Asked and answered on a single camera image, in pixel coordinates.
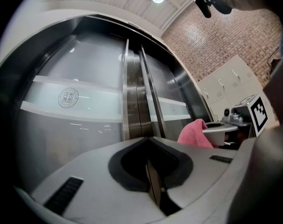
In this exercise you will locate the white metal locker cabinet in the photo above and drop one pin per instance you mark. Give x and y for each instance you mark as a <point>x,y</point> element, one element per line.
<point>228,83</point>

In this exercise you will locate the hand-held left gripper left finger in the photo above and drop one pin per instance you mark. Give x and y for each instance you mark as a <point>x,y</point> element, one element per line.
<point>97,195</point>

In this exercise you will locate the pink cloth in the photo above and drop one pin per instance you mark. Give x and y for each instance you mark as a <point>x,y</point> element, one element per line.
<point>194,134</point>

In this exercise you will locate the black head-worn camera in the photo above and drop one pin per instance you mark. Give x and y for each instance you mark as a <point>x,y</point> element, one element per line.
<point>203,4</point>

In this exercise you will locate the person's right forearm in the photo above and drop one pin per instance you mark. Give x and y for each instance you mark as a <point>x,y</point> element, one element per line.
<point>278,97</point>

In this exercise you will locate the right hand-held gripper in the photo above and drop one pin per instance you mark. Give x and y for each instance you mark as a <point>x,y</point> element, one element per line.
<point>258,113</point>

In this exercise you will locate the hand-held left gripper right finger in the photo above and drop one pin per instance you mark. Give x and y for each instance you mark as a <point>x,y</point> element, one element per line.
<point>202,171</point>

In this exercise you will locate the frosted glass door with emblem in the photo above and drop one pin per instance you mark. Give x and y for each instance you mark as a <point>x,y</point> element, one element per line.
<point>85,94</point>

